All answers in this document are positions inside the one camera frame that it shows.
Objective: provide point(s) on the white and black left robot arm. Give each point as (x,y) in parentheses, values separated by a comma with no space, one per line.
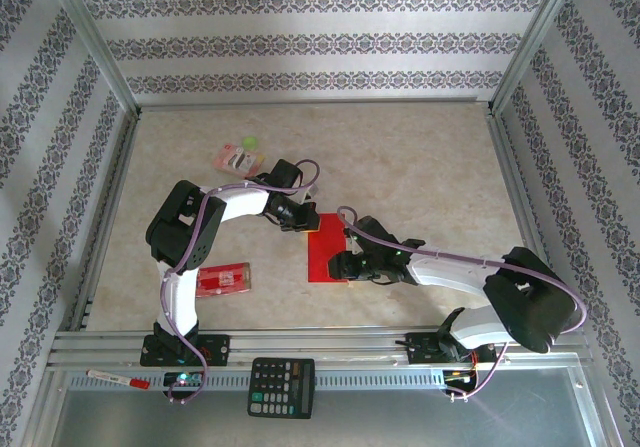
(240,202)

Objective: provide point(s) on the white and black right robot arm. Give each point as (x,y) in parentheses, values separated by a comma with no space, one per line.
(445,274)

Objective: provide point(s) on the grey metal sheet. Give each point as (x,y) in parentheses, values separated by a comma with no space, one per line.
(400,422)

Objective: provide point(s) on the pink blister pack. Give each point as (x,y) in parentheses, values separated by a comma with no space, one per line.
(235,161)

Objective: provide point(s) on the green round lid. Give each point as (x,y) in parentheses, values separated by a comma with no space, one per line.
(250,142)

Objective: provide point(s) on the red clear-lidded package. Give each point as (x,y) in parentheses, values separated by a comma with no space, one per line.
(225,279)

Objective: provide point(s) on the black calculator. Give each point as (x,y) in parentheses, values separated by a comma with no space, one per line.
(282,387)

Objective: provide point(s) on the controller board with green light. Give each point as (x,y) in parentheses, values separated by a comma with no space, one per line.
(182,378)

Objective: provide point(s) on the white marker with red cap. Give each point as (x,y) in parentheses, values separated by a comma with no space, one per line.
(115,378)

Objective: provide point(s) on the long aluminium base rail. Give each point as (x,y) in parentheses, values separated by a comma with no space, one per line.
(325,344)

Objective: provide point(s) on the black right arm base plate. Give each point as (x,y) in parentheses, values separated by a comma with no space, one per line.
(420,349)

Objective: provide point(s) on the aluminium rail along wall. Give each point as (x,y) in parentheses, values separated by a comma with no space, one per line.
(310,103)

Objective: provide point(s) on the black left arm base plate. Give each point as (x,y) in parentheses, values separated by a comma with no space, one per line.
(220,349)

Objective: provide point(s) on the aluminium side rail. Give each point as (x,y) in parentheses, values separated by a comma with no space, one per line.
(511,167)
(105,227)

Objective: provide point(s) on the aluminium frame post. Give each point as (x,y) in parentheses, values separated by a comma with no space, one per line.
(95,42)
(538,42)

